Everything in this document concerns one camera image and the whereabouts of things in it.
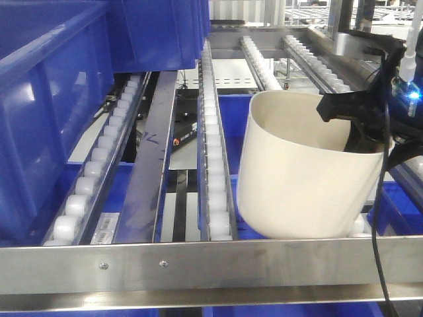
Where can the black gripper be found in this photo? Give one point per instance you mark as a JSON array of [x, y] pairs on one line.
[[388, 106]]

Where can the white plastic bin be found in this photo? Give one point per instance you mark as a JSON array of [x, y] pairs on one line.
[[297, 185]]

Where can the blue bin lower right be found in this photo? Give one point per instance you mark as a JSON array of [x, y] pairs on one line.
[[398, 216]]

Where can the blue bin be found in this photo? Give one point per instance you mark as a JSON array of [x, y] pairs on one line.
[[234, 109], [56, 70], [157, 35], [398, 216]]

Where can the blue bin lower centre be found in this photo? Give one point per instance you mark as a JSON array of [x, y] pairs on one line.
[[234, 109]]

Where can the stainless steel shelf rack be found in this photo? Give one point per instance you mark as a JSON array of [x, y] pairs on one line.
[[147, 274]]

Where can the blue bin left rear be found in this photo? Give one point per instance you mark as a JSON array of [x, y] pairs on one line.
[[157, 35]]

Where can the blue bin left front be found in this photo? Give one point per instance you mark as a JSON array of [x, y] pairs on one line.
[[56, 70]]

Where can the white roller track far right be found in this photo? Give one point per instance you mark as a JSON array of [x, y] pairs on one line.
[[321, 75]]

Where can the white roller track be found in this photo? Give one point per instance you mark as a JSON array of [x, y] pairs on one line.
[[261, 66], [78, 209], [217, 221], [321, 75]]

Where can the white roller track centre right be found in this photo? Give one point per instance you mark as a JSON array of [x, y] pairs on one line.
[[261, 66]]

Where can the white roller track centre left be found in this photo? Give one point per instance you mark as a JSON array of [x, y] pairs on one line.
[[217, 221]]

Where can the white roller track far left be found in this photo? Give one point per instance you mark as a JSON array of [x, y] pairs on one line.
[[78, 209]]

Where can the white cable connector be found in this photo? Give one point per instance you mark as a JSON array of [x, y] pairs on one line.
[[408, 65]]

